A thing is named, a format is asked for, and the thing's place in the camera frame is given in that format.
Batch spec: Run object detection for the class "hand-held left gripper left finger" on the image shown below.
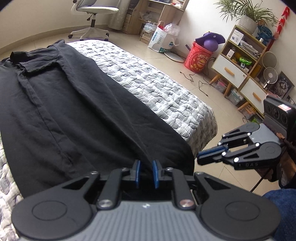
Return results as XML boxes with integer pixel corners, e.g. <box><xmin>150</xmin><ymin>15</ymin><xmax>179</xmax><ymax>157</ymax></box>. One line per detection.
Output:
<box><xmin>62</xmin><ymin>159</ymin><xmax>141</xmax><ymax>209</ymax></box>

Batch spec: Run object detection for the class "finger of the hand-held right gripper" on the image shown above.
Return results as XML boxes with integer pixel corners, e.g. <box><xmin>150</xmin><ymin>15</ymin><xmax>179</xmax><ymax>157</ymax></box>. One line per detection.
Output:
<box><xmin>197</xmin><ymin>143</ymin><xmax>265</xmax><ymax>166</ymax></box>
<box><xmin>217</xmin><ymin>126</ymin><xmax>252</xmax><ymax>150</ymax></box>

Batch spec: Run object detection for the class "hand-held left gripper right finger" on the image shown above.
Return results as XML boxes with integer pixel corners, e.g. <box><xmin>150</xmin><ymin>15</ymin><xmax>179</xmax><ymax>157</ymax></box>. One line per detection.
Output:
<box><xmin>151</xmin><ymin>160</ymin><xmax>228</xmax><ymax>209</ymax></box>

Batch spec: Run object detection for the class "black shirt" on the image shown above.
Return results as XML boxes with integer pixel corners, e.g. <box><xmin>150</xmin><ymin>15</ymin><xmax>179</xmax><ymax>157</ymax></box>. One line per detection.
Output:
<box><xmin>0</xmin><ymin>39</ymin><xmax>195</xmax><ymax>200</ymax></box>

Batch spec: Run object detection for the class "person's right hand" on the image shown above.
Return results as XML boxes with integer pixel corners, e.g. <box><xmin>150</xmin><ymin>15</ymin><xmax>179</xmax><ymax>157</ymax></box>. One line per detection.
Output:
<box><xmin>256</xmin><ymin>148</ymin><xmax>296</xmax><ymax>188</ymax></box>

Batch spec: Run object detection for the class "clear storage box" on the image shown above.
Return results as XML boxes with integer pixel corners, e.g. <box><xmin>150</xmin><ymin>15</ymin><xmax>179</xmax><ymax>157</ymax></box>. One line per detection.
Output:
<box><xmin>228</xmin><ymin>89</ymin><xmax>244</xmax><ymax>106</ymax></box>

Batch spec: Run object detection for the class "pink storage box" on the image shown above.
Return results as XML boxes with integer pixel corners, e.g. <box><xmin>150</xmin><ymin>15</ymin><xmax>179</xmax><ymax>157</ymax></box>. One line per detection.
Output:
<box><xmin>216</xmin><ymin>79</ymin><xmax>228</xmax><ymax>92</ymax></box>

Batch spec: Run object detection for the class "framed raccoon picture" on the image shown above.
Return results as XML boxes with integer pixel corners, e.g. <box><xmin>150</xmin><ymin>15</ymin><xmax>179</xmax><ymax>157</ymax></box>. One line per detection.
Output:
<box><xmin>273</xmin><ymin>71</ymin><xmax>295</xmax><ymax>99</ymax></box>

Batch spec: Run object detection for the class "small white desk fan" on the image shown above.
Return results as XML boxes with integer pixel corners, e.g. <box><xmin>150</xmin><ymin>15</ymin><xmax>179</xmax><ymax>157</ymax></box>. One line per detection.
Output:
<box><xmin>264</xmin><ymin>67</ymin><xmax>278</xmax><ymax>90</ymax></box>

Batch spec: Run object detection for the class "white wooden cabinet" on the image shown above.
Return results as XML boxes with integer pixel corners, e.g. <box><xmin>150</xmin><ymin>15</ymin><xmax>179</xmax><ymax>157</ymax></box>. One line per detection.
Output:
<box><xmin>209</xmin><ymin>24</ymin><xmax>274</xmax><ymax>116</ymax></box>

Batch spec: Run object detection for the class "person's blue trouser leg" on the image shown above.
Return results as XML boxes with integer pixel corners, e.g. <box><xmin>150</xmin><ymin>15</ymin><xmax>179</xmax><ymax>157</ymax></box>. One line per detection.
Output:
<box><xmin>261</xmin><ymin>190</ymin><xmax>296</xmax><ymax>241</ymax></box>

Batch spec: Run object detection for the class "large white round fan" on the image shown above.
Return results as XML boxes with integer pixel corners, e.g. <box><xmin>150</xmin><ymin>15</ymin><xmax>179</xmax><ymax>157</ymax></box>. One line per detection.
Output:
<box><xmin>262</xmin><ymin>51</ymin><xmax>277</xmax><ymax>67</ymax></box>

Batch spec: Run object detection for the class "grey checked quilt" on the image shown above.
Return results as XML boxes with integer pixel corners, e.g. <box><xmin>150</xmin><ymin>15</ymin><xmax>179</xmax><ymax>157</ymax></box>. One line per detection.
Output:
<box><xmin>0</xmin><ymin>39</ymin><xmax>218</xmax><ymax>241</ymax></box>

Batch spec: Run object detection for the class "red bucket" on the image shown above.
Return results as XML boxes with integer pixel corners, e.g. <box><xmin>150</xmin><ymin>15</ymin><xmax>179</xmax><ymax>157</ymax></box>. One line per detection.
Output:
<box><xmin>184</xmin><ymin>42</ymin><xmax>212</xmax><ymax>75</ymax></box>

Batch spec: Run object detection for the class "stack of papers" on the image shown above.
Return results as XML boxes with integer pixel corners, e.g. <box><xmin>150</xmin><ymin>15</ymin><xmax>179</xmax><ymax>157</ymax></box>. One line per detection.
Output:
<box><xmin>238</xmin><ymin>40</ymin><xmax>262</xmax><ymax>58</ymax></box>

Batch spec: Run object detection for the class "purple ball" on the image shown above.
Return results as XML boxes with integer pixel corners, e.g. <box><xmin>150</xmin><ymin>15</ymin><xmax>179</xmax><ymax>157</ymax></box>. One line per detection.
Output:
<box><xmin>203</xmin><ymin>38</ymin><xmax>219</xmax><ymax>52</ymax></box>

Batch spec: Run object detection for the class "white round board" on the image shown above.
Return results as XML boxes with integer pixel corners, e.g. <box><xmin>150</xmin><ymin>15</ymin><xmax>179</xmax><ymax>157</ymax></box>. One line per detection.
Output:
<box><xmin>165</xmin><ymin>51</ymin><xmax>185</xmax><ymax>63</ymax></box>

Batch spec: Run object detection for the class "white carton box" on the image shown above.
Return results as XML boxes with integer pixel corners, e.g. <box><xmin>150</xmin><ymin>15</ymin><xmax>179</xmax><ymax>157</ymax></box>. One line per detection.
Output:
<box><xmin>230</xmin><ymin>29</ymin><xmax>243</xmax><ymax>44</ymax></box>

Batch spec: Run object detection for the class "blue ornament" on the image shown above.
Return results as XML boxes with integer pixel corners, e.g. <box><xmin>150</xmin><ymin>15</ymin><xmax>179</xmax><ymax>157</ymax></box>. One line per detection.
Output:
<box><xmin>255</xmin><ymin>24</ymin><xmax>273</xmax><ymax>45</ymax></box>

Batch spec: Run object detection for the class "purple hat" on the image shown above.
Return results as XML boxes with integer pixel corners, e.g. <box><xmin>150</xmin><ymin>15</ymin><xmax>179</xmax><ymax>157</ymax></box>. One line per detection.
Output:
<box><xmin>195</xmin><ymin>31</ymin><xmax>226</xmax><ymax>45</ymax></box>

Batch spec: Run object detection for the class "potted green plant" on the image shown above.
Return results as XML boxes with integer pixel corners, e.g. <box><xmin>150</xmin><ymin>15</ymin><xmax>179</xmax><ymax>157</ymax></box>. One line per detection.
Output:
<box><xmin>214</xmin><ymin>0</ymin><xmax>278</xmax><ymax>35</ymax></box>

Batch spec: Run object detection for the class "red hanging ornament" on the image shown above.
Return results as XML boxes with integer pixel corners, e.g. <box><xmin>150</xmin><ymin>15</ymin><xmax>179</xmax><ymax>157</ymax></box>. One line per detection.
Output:
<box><xmin>274</xmin><ymin>6</ymin><xmax>292</xmax><ymax>39</ymax></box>

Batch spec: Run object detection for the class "white paper bag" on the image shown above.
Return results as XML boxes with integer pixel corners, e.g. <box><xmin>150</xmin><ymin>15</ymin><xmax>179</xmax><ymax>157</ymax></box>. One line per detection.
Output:
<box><xmin>147</xmin><ymin>20</ymin><xmax>179</xmax><ymax>53</ymax></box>

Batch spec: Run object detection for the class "clear plastic bag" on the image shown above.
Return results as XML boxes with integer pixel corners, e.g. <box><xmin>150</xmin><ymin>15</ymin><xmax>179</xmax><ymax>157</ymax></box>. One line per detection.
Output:
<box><xmin>163</xmin><ymin>23</ymin><xmax>180</xmax><ymax>37</ymax></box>

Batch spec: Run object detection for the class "plastic bag of books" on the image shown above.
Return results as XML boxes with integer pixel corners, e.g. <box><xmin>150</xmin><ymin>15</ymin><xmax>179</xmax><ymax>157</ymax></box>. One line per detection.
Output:
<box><xmin>142</xmin><ymin>22</ymin><xmax>158</xmax><ymax>44</ymax></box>

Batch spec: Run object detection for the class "beige curtain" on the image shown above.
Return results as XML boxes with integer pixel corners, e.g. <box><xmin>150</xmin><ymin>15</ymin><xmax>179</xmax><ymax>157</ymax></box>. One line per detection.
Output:
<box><xmin>109</xmin><ymin>0</ymin><xmax>132</xmax><ymax>30</ymax></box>

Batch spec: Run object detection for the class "wooden desk with shelves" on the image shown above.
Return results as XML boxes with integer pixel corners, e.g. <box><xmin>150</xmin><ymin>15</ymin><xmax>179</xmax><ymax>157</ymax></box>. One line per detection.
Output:
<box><xmin>121</xmin><ymin>0</ymin><xmax>190</xmax><ymax>45</ymax></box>

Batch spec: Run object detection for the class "white office chair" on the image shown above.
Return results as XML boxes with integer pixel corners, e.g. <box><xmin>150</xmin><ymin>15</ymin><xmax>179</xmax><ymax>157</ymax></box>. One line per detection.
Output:
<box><xmin>68</xmin><ymin>0</ymin><xmax>119</xmax><ymax>42</ymax></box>

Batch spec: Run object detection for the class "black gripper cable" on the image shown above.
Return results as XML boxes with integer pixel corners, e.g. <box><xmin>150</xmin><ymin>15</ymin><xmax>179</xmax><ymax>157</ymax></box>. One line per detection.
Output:
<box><xmin>250</xmin><ymin>170</ymin><xmax>267</xmax><ymax>193</ymax></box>

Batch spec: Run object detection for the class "black floor cable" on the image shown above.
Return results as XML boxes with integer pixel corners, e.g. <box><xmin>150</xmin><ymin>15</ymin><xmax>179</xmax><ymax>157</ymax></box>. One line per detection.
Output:
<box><xmin>180</xmin><ymin>56</ymin><xmax>216</xmax><ymax>98</ymax></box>

